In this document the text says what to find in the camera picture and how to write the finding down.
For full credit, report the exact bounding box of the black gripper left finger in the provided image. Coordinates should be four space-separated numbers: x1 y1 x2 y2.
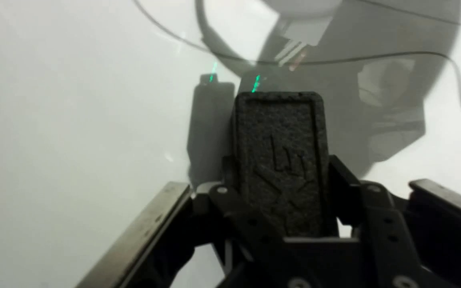
189 154 320 288

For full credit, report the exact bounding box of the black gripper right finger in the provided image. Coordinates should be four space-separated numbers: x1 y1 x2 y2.
325 154 426 288

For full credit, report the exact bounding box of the black foam whiteboard eraser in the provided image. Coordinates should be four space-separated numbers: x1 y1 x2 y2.
232 90 335 240

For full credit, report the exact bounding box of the metal wrist mount bar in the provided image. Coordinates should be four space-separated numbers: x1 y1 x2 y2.
74 181 195 288
407 178 461 232

